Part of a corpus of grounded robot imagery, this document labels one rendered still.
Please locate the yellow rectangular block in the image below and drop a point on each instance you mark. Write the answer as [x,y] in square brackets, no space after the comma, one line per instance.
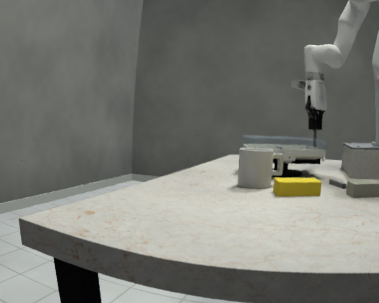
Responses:
[290,187]

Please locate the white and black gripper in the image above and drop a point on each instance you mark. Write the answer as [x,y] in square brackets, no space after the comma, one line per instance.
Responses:
[315,92]

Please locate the white mug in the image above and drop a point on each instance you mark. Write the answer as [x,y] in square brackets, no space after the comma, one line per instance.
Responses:
[255,167]

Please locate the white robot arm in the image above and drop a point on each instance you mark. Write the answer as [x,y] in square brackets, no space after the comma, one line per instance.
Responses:
[348,26]

